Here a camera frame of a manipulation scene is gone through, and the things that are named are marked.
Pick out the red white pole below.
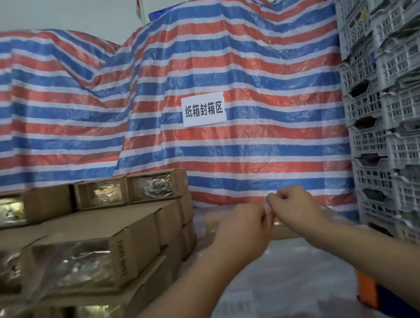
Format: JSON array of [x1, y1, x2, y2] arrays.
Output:
[[134, 0, 148, 27]]

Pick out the orange blue plastic object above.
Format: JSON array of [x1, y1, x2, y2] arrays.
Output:
[[353, 260, 416, 318]]

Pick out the red blue striped tarp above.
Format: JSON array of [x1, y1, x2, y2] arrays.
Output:
[[0, 7, 161, 224], [90, 0, 371, 258]]

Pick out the stack of grey plastic crates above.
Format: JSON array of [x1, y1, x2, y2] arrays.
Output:
[[325, 0, 420, 273]]

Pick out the person's left hand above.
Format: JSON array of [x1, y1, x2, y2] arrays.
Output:
[[205, 204, 283, 270]]

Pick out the person's right forearm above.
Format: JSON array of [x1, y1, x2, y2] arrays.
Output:
[[304, 194, 420, 318]]

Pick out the person's left forearm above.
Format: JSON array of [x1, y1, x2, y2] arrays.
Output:
[[67, 241, 275, 318]]

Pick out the stack of windowed cardboard boxes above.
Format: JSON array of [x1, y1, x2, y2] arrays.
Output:
[[0, 163, 212, 318]]

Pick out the person's right hand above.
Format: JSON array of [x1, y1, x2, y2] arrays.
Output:
[[264, 181, 332, 241]]

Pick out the white paper sign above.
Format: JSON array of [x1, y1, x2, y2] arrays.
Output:
[[179, 91, 228, 129]]

